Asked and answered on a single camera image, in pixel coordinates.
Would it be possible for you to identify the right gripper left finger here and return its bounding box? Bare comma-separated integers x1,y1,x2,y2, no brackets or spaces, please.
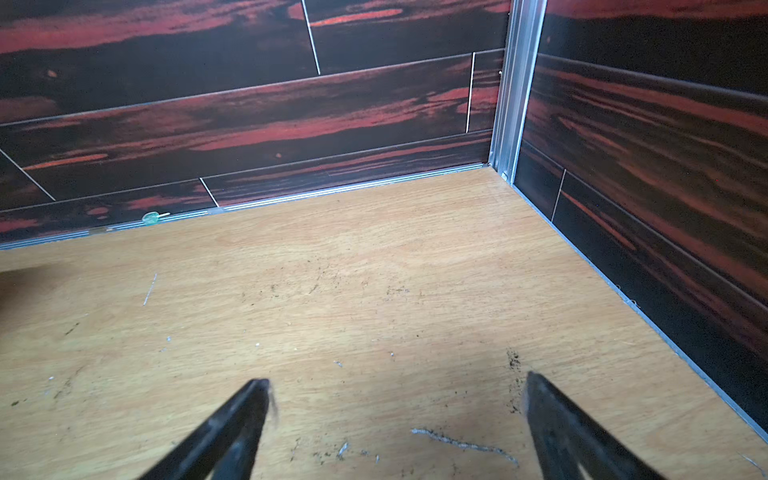
142,379,271,479

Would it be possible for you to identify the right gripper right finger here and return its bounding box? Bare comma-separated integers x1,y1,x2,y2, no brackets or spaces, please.
524,371,662,479

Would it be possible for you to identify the small green plastic piece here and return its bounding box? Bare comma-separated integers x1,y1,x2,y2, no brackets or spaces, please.
141,211,170,226

